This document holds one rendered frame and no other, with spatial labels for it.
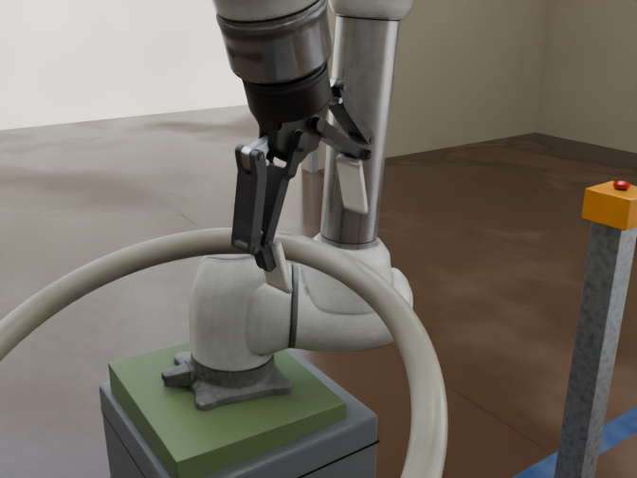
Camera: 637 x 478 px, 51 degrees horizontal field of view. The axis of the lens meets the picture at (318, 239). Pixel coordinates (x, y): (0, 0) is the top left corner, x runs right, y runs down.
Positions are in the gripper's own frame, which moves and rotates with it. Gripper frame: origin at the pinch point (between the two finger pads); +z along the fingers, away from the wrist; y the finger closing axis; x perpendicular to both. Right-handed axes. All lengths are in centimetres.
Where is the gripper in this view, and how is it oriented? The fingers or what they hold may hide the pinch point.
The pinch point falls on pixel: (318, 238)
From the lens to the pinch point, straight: 71.0
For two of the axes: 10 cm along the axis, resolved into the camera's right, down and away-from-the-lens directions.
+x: 7.9, 3.1, -5.3
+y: -5.9, 6.0, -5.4
